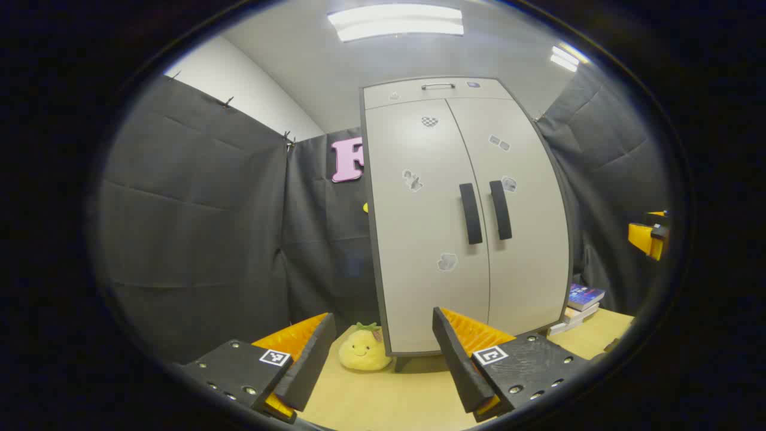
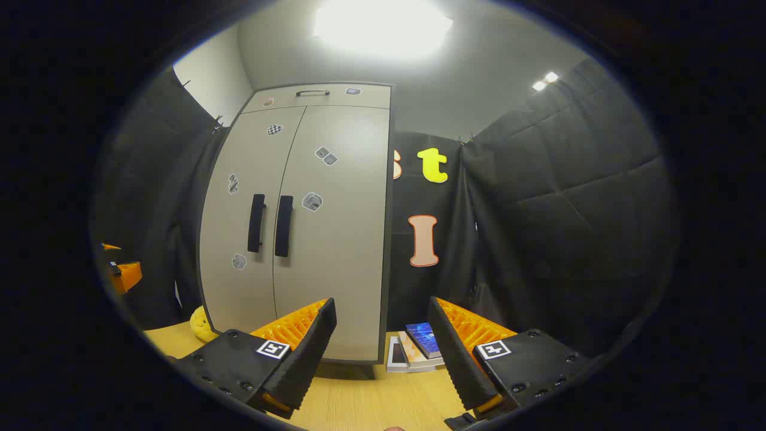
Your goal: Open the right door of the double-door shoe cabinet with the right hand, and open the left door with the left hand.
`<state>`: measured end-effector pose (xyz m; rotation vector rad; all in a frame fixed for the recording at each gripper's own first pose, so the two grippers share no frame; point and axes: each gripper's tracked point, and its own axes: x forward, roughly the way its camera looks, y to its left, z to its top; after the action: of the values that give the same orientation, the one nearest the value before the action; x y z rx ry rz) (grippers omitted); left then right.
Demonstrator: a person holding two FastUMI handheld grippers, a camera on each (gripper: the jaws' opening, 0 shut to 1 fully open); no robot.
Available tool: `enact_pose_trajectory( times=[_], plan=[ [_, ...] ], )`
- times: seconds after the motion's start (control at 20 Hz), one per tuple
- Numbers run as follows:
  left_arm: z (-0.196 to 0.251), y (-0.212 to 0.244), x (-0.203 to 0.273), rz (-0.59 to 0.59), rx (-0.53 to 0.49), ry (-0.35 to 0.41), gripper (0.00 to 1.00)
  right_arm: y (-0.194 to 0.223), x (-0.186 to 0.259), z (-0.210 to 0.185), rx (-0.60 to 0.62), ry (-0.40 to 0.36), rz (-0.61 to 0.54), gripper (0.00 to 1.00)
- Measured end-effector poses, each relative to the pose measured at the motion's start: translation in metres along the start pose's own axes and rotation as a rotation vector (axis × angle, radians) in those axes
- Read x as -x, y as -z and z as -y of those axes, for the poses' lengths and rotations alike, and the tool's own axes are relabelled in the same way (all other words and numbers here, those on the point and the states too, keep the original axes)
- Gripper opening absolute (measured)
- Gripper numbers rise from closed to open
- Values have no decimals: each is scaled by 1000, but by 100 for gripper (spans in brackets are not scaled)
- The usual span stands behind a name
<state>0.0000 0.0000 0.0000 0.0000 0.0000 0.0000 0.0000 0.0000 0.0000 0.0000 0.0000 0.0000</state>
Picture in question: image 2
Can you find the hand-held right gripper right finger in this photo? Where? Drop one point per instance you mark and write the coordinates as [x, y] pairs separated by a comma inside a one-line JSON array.
[[458, 359]]

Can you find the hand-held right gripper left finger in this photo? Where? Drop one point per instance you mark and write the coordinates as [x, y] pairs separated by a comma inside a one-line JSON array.
[[311, 353]]

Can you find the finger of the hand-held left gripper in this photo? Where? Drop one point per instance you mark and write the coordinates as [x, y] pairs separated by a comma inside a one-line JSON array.
[[111, 246], [128, 275]]

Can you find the cabinet door with box sticker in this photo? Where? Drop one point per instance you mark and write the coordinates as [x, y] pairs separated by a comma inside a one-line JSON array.
[[341, 251]]

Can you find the cabinet door with checkered sticker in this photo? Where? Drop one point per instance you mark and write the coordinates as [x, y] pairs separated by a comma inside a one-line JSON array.
[[239, 203]]

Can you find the grey double-door shoe cabinet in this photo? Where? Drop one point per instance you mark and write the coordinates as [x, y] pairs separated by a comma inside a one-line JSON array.
[[392, 239]]

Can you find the grey cabinet drawer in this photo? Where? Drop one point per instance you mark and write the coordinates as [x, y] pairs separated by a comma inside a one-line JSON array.
[[365, 99]]

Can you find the orange and white book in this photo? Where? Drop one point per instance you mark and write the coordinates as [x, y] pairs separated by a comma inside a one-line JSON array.
[[413, 356]]

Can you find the white book with dark picture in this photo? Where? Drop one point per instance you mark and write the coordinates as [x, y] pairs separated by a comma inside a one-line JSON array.
[[396, 358]]

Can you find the yellow plush toy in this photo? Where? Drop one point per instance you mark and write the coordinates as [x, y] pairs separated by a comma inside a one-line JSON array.
[[201, 324]]

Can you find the black backdrop cloth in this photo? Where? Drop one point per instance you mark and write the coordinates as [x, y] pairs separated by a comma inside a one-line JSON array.
[[568, 209]]

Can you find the small ceiling light panel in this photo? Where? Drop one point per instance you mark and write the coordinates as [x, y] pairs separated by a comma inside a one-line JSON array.
[[550, 77]]

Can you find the large ceiling light panel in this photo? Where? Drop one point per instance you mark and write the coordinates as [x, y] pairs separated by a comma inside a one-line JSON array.
[[383, 27]]

